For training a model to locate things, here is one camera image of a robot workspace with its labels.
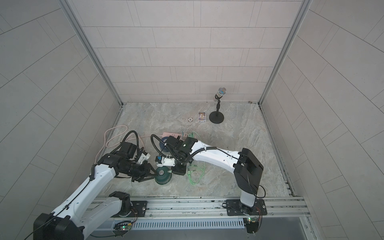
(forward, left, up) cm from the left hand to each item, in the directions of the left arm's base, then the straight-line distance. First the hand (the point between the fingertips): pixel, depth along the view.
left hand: (158, 173), depth 74 cm
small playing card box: (+42, -22, -6) cm, 48 cm away
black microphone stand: (+43, -34, -7) cm, 55 cm away
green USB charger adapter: (+24, -16, -1) cm, 29 cm away
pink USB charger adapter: (+24, -12, -2) cm, 27 cm away
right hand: (+1, -8, -1) cm, 9 cm away
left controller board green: (-21, +14, -8) cm, 27 cm away
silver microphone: (+39, -33, +20) cm, 55 cm away
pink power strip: (+27, -4, -6) cm, 28 cm away
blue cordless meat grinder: (+3, -6, +21) cm, 22 cm away
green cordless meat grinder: (-1, -3, +1) cm, 3 cm away
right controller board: (-20, -45, -8) cm, 50 cm away
